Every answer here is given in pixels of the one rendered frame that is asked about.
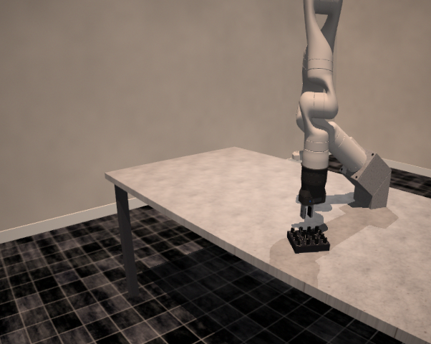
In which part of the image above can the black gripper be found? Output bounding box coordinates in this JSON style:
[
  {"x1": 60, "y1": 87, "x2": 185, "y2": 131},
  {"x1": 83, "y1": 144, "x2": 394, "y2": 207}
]
[{"x1": 292, "y1": 147, "x2": 329, "y2": 219}]

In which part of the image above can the black knob box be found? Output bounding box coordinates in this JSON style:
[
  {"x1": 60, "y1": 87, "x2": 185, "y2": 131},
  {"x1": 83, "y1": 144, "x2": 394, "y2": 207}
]
[{"x1": 287, "y1": 226, "x2": 330, "y2": 253}]

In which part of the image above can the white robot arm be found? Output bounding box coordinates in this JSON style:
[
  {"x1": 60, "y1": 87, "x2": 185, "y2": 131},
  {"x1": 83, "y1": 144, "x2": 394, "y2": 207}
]
[{"x1": 296, "y1": 0, "x2": 367, "y2": 172}]

